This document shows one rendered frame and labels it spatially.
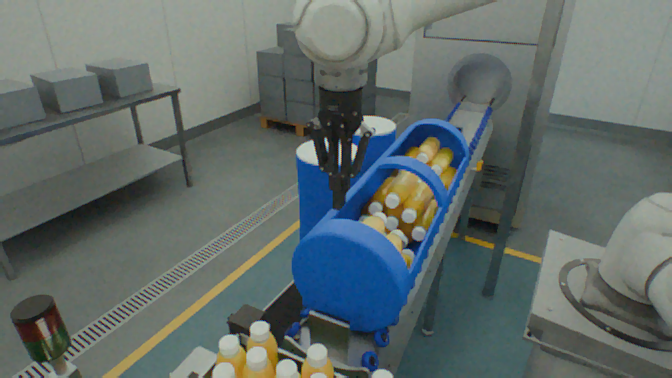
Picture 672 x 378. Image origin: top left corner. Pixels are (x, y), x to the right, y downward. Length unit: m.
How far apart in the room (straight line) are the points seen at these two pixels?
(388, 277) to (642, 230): 0.52
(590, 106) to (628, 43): 0.79
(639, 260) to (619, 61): 4.89
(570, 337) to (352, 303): 0.48
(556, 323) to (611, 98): 5.00
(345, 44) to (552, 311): 0.79
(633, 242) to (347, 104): 0.67
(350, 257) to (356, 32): 0.58
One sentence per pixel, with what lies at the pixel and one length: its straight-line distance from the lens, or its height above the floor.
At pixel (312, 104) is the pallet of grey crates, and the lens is 4.66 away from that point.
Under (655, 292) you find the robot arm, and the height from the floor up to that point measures 1.21.
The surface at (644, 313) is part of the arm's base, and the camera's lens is 1.12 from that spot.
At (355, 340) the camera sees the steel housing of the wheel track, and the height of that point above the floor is 0.93.
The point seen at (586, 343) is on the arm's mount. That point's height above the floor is 1.05.
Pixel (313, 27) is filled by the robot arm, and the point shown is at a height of 1.69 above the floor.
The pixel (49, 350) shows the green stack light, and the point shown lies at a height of 1.18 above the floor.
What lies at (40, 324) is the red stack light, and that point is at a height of 1.24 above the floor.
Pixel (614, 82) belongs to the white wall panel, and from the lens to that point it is 5.86.
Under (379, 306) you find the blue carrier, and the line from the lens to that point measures 0.97.
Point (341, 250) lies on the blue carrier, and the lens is 0.92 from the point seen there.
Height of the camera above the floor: 1.74
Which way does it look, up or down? 27 degrees down
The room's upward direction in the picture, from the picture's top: straight up
